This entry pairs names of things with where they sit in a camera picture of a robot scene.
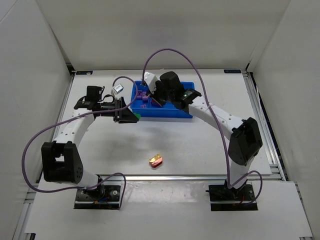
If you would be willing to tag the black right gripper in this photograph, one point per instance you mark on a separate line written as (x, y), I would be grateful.
(157, 97)

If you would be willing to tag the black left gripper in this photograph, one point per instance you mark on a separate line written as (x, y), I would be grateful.
(119, 110)

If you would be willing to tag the green number three brick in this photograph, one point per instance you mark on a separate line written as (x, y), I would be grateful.
(138, 116)

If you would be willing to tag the purple curved brick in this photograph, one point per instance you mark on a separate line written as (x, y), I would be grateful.
(139, 94)

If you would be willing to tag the red yellow purple brick stack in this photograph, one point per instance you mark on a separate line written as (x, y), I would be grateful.
(156, 160)

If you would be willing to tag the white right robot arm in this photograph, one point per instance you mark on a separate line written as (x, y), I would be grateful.
(242, 136)

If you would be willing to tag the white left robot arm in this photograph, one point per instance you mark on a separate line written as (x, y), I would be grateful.
(61, 159)

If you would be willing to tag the blue divided plastic bin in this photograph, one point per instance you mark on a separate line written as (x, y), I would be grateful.
(154, 110)

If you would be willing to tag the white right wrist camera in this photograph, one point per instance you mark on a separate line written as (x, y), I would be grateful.
(149, 80)

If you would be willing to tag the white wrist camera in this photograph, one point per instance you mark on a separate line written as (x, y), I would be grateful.
(117, 89)
(149, 80)

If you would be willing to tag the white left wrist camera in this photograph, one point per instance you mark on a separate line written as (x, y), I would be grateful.
(117, 89)

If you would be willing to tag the aluminium front rail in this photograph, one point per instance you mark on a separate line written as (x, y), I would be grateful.
(272, 176)

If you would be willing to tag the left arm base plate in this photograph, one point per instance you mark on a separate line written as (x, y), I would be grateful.
(108, 196)

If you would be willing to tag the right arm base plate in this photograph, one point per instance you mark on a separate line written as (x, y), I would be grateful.
(223, 199)

